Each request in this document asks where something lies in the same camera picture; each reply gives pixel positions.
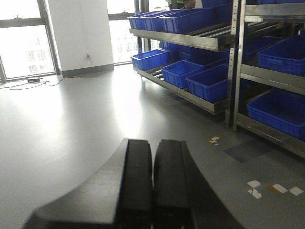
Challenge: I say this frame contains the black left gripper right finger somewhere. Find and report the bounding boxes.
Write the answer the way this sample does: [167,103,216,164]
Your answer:
[153,139,243,229]

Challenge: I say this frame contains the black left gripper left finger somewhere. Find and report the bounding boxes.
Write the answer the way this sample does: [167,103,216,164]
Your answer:
[23,138,153,229]

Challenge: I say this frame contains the blue bin lower front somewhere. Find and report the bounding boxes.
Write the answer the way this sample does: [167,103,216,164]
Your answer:
[186,64,228,103]

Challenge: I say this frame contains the blue bin lower middle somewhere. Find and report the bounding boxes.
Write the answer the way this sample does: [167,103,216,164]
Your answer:
[161,61,204,89]

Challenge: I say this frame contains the blue bin right rack bottom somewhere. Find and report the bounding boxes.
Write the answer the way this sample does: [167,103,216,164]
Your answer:
[247,89,305,141]

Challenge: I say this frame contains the blue bin rack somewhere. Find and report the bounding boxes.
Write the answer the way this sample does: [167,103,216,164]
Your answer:
[247,89,305,141]
[257,35,305,77]

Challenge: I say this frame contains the blue bin lower far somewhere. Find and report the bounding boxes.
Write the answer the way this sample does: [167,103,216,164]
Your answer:
[131,49,172,71]

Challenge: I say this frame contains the blue bin upper row front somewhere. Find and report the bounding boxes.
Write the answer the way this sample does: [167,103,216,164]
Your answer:
[160,8,216,34]

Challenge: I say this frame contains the blue bin right rack middle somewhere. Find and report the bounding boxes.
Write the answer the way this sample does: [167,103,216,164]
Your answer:
[257,35,305,77]

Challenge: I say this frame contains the right steel flow rack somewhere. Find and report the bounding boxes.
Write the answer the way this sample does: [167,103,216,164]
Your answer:
[233,0,305,158]

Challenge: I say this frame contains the steel flow rack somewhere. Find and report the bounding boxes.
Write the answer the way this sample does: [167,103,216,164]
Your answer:
[130,0,240,125]
[233,0,305,158]

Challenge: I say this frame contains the left steel flow rack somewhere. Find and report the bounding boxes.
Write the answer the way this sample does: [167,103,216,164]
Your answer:
[130,0,240,125]

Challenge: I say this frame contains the power cable on floor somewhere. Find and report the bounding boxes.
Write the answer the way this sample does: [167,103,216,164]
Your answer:
[0,54,93,91]

